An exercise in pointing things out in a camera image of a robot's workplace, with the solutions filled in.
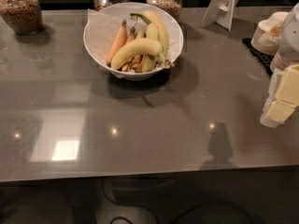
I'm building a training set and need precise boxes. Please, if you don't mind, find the black mesh mat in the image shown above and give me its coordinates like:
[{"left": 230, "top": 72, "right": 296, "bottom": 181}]
[{"left": 242, "top": 38, "right": 273, "bottom": 77}]

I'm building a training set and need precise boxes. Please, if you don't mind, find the black floor cable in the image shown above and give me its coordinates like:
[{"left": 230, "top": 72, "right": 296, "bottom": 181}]
[{"left": 101, "top": 177, "right": 255, "bottom": 224}]

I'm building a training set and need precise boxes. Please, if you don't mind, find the stack of paper cups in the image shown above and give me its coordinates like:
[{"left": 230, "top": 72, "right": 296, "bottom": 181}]
[{"left": 250, "top": 11, "right": 288, "bottom": 56}]

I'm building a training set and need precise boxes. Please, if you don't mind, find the white folded card stand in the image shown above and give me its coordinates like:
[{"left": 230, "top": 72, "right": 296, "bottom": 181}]
[{"left": 201, "top": 0, "right": 239, "bottom": 31}]

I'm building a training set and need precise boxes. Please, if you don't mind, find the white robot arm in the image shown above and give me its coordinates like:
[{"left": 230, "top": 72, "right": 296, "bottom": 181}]
[{"left": 260, "top": 3, "right": 299, "bottom": 128}]

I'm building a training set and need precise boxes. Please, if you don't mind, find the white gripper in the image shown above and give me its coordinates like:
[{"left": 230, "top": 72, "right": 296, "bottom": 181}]
[{"left": 260, "top": 64, "right": 299, "bottom": 128}]

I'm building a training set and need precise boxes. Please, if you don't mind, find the white ceramic bowl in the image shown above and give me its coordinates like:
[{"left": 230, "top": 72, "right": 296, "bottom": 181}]
[{"left": 82, "top": 1, "right": 185, "bottom": 81}]

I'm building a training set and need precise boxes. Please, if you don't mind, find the greenish upright banana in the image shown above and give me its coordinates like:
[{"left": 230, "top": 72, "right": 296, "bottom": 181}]
[{"left": 142, "top": 23, "right": 158, "bottom": 73}]

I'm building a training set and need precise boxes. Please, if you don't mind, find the white paper bowl liner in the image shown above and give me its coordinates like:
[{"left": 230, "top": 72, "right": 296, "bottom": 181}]
[{"left": 86, "top": 8, "right": 184, "bottom": 79}]

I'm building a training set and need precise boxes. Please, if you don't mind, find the left glass jar of grains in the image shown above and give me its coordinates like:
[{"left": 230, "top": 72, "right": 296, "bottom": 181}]
[{"left": 0, "top": 0, "right": 43, "bottom": 35}]

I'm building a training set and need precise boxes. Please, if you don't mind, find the long curved back banana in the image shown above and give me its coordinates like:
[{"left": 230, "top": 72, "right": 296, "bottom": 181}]
[{"left": 131, "top": 10, "right": 168, "bottom": 55}]

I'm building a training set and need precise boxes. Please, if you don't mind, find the small middle orange banana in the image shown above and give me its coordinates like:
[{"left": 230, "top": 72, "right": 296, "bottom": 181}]
[{"left": 126, "top": 27, "right": 135, "bottom": 44}]

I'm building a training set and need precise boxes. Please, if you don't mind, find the large front yellow banana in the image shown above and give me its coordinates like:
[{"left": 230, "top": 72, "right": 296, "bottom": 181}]
[{"left": 110, "top": 38, "right": 164, "bottom": 70}]

